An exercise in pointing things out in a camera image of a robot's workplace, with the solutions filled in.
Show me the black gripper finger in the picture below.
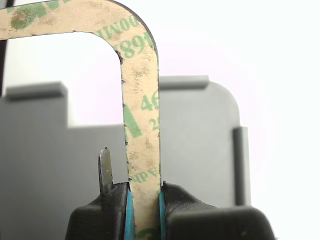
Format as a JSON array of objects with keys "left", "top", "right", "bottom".
[
  {"left": 64, "top": 146, "right": 136, "bottom": 240},
  {"left": 159, "top": 181, "right": 276, "bottom": 240}
]

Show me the beige adhesive liner strip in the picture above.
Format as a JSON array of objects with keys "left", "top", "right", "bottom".
[{"left": 0, "top": 0, "right": 161, "bottom": 240}]

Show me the gray plastic box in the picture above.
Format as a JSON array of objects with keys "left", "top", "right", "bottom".
[{"left": 0, "top": 74, "right": 252, "bottom": 240}]

